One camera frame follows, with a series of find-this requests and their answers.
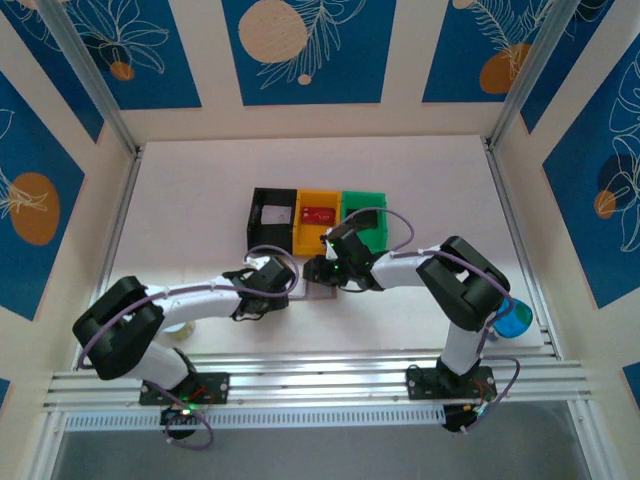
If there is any black plastic bin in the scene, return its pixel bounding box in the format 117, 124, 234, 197
245, 186, 300, 256

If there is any blue plastic cup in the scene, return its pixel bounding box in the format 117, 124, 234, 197
492, 296, 534, 342

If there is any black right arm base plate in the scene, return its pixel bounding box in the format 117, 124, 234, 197
404, 365, 499, 401

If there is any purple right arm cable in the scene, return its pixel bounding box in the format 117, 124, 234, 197
337, 207, 522, 434

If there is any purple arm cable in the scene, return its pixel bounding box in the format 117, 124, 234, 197
78, 243, 302, 450
337, 207, 522, 434

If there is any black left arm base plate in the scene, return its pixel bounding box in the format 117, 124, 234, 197
138, 372, 231, 406

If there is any red printed card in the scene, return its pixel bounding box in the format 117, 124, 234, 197
299, 205, 337, 226

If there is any white slotted cable duct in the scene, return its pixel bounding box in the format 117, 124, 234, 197
64, 405, 446, 432

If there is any aluminium frame post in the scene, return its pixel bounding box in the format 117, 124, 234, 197
34, 0, 144, 156
484, 0, 591, 151

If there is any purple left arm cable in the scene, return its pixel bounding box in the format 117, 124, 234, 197
78, 243, 302, 450

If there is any yellow plastic bin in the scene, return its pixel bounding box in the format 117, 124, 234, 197
292, 188, 346, 258

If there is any white card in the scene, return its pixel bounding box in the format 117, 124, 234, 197
261, 204, 293, 225

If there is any aluminium mounting rail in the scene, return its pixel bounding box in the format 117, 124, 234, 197
42, 349, 599, 411

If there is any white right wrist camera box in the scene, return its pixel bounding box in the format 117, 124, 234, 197
322, 225, 346, 261

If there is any aluminium table side rail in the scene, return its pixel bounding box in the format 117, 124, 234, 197
73, 147, 146, 372
483, 139, 561, 361

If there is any black controller board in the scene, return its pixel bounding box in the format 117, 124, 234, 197
442, 403, 489, 435
159, 403, 202, 442

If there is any blue floral wall panel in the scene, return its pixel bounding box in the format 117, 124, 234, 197
519, 0, 619, 135
62, 0, 204, 112
421, 0, 559, 105
221, 0, 399, 107
0, 69, 87, 322
0, 7, 106, 145
542, 47, 640, 310

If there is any printed tin can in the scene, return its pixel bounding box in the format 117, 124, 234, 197
162, 321, 197, 342

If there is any green plastic bin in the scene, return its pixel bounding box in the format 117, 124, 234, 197
339, 189, 390, 254

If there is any tan leather card holder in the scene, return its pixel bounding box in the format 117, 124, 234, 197
287, 280, 339, 303

